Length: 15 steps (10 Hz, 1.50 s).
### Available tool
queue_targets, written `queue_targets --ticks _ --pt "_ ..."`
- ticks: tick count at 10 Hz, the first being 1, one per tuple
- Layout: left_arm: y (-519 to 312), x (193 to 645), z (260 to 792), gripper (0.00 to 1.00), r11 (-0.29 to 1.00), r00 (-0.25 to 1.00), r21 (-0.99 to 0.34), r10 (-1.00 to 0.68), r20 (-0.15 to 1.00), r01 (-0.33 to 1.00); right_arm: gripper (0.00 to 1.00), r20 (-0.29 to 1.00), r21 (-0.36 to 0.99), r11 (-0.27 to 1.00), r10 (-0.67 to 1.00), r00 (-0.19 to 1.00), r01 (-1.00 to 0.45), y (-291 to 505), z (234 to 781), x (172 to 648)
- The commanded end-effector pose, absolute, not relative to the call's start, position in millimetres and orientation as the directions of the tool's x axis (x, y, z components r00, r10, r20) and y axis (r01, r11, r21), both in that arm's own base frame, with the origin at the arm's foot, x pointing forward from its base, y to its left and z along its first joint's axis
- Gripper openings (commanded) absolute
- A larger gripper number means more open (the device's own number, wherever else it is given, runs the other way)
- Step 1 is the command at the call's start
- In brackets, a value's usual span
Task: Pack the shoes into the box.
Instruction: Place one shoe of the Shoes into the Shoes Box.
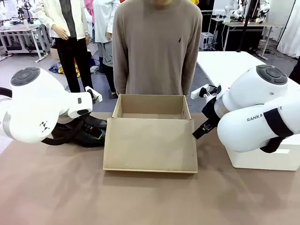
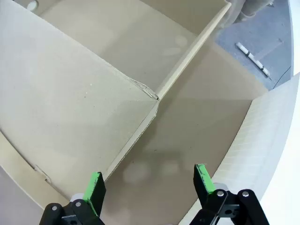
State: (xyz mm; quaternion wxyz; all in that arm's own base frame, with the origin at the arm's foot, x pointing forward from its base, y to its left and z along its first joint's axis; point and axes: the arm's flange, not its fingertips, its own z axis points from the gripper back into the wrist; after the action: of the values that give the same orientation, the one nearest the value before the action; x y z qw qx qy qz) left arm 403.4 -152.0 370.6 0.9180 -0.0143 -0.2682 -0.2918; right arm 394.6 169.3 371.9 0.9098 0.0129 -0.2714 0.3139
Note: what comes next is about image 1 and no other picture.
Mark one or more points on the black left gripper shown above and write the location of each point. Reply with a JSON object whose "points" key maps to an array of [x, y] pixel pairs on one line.
{"points": [[85, 121]]}

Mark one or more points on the pink hanging garment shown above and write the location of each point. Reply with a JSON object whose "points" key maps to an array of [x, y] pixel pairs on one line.
{"points": [[89, 10]]}

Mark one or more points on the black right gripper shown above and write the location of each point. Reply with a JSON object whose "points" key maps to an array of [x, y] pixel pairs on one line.
{"points": [[211, 109]]}

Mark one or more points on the white curtain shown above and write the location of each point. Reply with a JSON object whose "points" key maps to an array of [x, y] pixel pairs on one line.
{"points": [[290, 25]]}

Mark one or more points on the grey background work table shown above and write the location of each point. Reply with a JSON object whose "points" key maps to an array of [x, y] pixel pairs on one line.
{"points": [[21, 35]]}

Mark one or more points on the brown cardboard shoe box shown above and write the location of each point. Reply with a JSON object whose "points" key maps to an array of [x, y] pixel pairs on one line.
{"points": [[150, 140]]}

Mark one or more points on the person in beige sweater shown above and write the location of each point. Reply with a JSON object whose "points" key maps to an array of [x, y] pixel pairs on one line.
{"points": [[154, 47]]}

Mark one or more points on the pile of clothes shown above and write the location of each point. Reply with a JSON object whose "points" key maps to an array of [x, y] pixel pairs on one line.
{"points": [[57, 68]]}

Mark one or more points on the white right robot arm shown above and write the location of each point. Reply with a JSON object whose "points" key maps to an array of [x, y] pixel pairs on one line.
{"points": [[253, 98]]}

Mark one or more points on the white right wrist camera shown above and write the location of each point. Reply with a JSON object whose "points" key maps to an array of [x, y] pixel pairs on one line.
{"points": [[199, 92]]}

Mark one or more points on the white background desk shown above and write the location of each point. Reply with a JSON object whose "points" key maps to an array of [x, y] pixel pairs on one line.
{"points": [[253, 25]]}

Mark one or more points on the person's right forearm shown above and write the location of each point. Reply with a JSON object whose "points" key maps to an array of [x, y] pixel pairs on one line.
{"points": [[119, 75]]}

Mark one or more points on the white box under desk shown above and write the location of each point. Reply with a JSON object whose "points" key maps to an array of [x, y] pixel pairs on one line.
{"points": [[207, 41]]}

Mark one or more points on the small cardboard floor box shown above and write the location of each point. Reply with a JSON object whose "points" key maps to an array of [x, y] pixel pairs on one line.
{"points": [[55, 54]]}

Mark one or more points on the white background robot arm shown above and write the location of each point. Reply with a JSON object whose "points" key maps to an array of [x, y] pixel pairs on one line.
{"points": [[234, 10]]}

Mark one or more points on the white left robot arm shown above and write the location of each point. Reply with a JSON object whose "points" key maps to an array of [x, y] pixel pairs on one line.
{"points": [[35, 105]]}

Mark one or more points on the mannequin in white jacket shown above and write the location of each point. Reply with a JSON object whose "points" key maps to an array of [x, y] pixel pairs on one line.
{"points": [[70, 35]]}

